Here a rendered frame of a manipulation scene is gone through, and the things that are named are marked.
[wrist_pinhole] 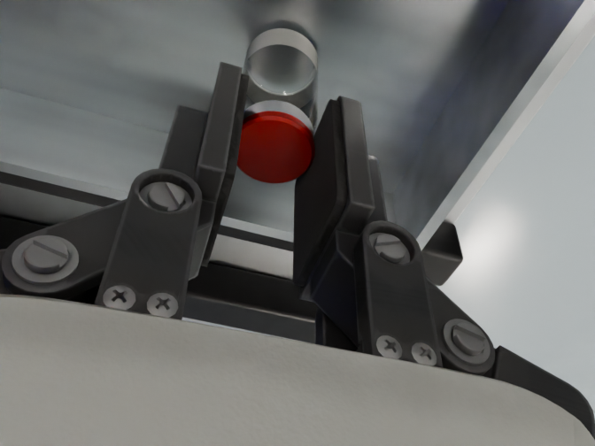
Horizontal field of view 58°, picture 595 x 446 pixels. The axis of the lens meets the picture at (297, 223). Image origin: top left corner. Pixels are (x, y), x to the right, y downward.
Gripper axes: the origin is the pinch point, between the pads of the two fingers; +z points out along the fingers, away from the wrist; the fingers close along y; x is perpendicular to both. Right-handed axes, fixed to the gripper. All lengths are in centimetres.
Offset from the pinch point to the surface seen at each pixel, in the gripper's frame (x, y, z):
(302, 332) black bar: -11.3, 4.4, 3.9
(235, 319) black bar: -11.3, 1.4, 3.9
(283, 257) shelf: -9.0, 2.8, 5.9
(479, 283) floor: -97, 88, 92
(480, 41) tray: 2.4, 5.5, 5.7
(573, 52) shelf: 2.9, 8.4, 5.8
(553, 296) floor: -95, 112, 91
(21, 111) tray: -3.9, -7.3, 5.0
